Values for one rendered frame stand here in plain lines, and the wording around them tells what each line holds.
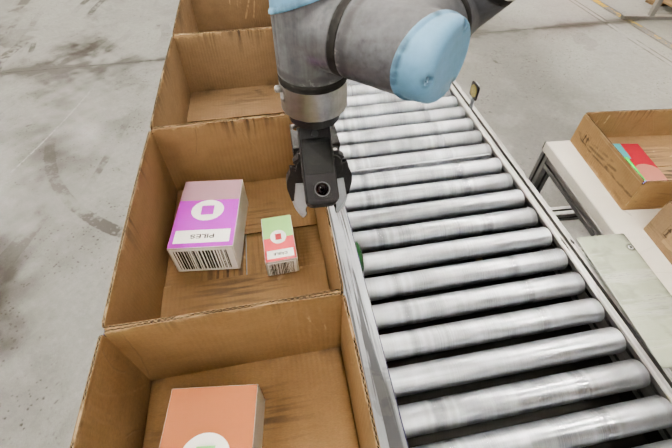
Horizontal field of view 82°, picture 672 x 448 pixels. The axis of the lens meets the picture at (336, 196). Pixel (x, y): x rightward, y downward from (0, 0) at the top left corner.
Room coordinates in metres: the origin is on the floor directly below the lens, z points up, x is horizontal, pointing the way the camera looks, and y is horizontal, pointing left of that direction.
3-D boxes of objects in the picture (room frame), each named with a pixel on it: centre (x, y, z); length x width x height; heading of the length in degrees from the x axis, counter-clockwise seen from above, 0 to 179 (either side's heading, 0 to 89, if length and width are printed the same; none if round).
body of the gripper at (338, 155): (0.47, 0.03, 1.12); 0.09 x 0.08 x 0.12; 10
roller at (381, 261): (0.54, -0.27, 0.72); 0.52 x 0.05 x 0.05; 100
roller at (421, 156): (0.86, -0.22, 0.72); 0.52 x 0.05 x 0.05; 100
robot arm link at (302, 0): (0.46, 0.03, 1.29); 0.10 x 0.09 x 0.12; 57
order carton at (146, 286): (0.42, 0.17, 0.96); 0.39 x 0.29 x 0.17; 10
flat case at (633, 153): (0.79, -0.81, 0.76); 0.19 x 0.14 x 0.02; 0
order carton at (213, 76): (0.80, 0.24, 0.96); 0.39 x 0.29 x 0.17; 10
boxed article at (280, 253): (0.42, 0.10, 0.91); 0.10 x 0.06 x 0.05; 12
